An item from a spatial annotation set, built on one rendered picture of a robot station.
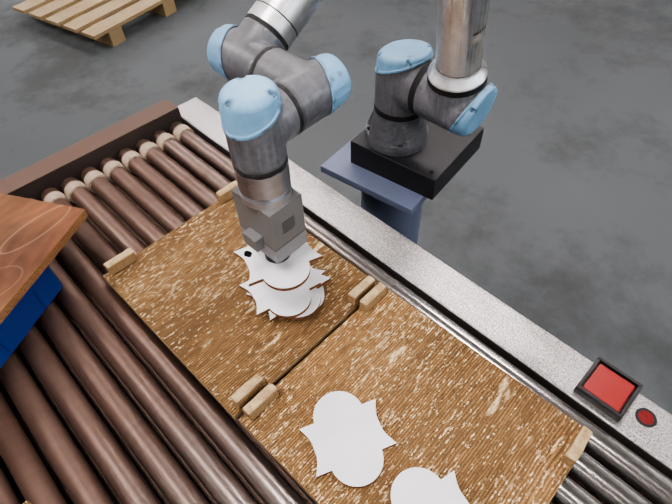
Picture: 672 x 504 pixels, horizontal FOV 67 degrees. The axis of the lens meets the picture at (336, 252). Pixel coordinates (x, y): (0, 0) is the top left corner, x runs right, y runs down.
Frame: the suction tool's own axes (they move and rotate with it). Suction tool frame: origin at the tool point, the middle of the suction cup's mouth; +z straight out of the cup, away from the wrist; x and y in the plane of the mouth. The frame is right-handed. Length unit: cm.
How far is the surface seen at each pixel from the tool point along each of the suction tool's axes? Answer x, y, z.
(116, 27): 108, -299, 95
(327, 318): 2.0, 8.7, 11.8
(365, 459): -12.0, 30.0, 10.9
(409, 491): -11.1, 37.3, 10.9
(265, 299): -4.0, -0.6, 8.4
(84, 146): -3, -68, 10
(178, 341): -18.9, -7.3, 11.7
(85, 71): 72, -284, 106
